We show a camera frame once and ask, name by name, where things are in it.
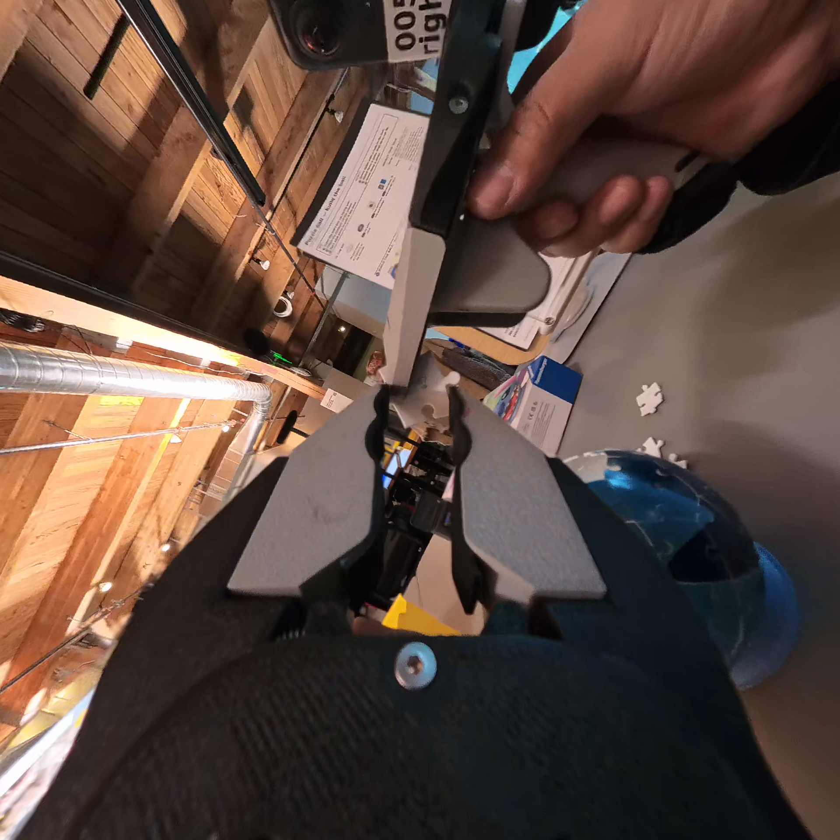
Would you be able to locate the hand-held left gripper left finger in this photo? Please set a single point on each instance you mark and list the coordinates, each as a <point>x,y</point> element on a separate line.
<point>308,518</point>

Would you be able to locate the black ceiling rail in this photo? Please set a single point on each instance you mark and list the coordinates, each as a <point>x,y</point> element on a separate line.
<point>190,98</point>

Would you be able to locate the yellow plastic bin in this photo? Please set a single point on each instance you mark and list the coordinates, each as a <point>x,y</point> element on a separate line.
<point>413,620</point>

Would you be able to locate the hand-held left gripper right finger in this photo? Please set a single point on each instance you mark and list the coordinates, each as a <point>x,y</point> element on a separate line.
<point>525,525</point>

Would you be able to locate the white sign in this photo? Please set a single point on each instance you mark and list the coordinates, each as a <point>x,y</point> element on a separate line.
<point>331,400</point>

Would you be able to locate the black floor lamp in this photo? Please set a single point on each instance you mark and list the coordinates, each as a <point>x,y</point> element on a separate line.
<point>289,426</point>

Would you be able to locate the puzzle box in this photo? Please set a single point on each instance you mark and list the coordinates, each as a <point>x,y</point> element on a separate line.
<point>538,407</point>

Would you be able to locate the blue ball stand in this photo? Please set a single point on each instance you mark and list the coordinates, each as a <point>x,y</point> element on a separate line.
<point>774,610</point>

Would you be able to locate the person's right forearm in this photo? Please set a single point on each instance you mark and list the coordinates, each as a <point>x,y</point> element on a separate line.
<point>800,167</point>

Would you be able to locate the person's right hand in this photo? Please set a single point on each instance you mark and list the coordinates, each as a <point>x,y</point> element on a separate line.
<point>689,65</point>

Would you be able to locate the blue puzzle ball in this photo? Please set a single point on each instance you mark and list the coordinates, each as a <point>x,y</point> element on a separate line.
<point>656,518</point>

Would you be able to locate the silver ventilation duct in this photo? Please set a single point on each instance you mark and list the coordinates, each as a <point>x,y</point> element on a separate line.
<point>98,375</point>

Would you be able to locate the white puzzle piece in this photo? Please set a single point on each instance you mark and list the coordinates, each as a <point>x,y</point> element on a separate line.
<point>420,401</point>
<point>652,447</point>
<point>676,460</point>
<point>649,400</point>

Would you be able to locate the printed instruction sheet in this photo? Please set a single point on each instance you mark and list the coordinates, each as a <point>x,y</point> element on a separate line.
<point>544,315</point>
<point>367,190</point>

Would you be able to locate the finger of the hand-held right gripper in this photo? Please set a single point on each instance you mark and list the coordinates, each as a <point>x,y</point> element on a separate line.
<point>413,302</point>

